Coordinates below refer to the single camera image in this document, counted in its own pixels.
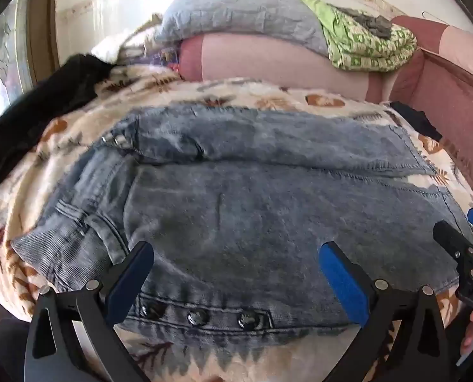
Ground colourful printed packet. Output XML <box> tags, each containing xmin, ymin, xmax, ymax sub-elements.
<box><xmin>154</xmin><ymin>46</ymin><xmax>181</xmax><ymax>76</ymax></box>

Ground large black garment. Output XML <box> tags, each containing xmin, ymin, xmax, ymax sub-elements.
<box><xmin>0</xmin><ymin>53</ymin><xmax>113</xmax><ymax>208</ymax></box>

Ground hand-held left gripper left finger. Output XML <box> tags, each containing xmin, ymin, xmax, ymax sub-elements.
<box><xmin>25</xmin><ymin>241</ymin><xmax>155</xmax><ymax>382</ymax></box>

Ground white cloth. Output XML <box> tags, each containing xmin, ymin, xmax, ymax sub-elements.
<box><xmin>91</xmin><ymin>34</ymin><xmax>145</xmax><ymax>64</ymax></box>

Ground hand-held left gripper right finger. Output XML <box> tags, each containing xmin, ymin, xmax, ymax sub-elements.
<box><xmin>318</xmin><ymin>241</ymin><xmax>448</xmax><ymax>382</ymax></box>

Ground blue denim pants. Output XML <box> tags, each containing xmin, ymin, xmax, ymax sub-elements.
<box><xmin>11</xmin><ymin>103</ymin><xmax>473</xmax><ymax>347</ymax></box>

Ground grey quilted pillow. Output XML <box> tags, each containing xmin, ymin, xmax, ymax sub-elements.
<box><xmin>154</xmin><ymin>0</ymin><xmax>328</xmax><ymax>56</ymax></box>

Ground dark grey cloth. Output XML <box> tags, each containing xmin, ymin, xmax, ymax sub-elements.
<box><xmin>336</xmin><ymin>4</ymin><xmax>392</xmax><ymax>40</ymax></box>

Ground leaf print blanket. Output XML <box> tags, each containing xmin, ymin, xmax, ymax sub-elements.
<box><xmin>0</xmin><ymin>66</ymin><xmax>473</xmax><ymax>382</ymax></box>

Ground window with wooden frame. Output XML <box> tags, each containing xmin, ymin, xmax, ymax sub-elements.
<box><xmin>0</xmin><ymin>0</ymin><xmax>60</xmax><ymax>128</ymax></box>

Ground small black garment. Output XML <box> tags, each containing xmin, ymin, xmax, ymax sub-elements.
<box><xmin>390</xmin><ymin>101</ymin><xmax>444</xmax><ymax>142</ymax></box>

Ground green patterned blanket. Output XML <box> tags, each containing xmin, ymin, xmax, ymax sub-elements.
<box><xmin>298</xmin><ymin>0</ymin><xmax>418</xmax><ymax>73</ymax></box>

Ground pink padded headboard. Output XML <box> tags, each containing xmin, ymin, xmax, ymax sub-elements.
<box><xmin>366</xmin><ymin>15</ymin><xmax>473</xmax><ymax>216</ymax></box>

